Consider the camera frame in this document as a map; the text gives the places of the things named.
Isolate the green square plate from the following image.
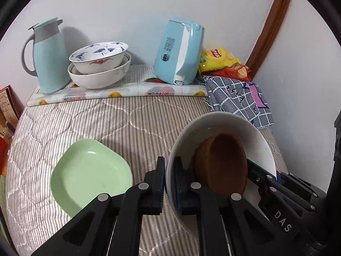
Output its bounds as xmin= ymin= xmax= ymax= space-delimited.
xmin=51 ymin=139 xmax=133 ymax=218

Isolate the large white bowl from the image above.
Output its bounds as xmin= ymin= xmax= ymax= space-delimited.
xmin=67 ymin=53 xmax=132 ymax=89

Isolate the yellow snack bag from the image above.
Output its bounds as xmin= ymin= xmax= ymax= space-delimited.
xmin=198 ymin=47 xmax=241 ymax=76

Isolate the grey checked cloth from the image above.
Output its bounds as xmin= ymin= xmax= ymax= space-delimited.
xmin=204 ymin=75 xmax=275 ymax=130

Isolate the wooden door frame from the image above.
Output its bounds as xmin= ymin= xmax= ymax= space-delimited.
xmin=245 ymin=0 xmax=293 ymax=78

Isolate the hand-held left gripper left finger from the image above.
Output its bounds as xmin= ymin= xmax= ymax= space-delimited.
xmin=32 ymin=156 xmax=167 ymax=256

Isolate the plain white bowl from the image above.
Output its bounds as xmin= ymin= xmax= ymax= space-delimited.
xmin=165 ymin=111 xmax=277 ymax=242

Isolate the red snack bag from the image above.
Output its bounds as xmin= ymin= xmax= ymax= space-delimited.
xmin=210 ymin=64 xmax=252 ymax=82

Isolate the patterned brown box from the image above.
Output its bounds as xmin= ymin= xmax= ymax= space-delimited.
xmin=0 ymin=85 xmax=24 ymax=124

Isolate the blue crane pattern bowl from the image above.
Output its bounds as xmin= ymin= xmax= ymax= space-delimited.
xmin=69 ymin=42 xmax=129 ymax=75

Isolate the red paper bag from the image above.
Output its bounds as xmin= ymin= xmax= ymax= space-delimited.
xmin=0 ymin=136 xmax=11 ymax=176

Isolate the striped quilted mattress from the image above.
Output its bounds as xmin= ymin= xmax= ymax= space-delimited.
xmin=5 ymin=96 xmax=289 ymax=256

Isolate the brown bowl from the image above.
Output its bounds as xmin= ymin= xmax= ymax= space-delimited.
xmin=194 ymin=133 xmax=249 ymax=198

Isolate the light blue electric kettle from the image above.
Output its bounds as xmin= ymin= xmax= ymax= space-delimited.
xmin=153 ymin=19 xmax=205 ymax=86

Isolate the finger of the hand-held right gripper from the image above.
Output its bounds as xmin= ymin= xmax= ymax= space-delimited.
xmin=258 ymin=181 xmax=305 ymax=242
xmin=246 ymin=159 xmax=328 ymax=212

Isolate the fruit print oilcloth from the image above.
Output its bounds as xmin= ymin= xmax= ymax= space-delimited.
xmin=27 ymin=64 xmax=210 ymax=107

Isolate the light blue thermos jug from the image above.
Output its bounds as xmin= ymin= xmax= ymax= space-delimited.
xmin=21 ymin=17 xmax=72 ymax=94

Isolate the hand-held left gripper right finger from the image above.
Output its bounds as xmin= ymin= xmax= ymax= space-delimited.
xmin=173 ymin=157 xmax=289 ymax=256

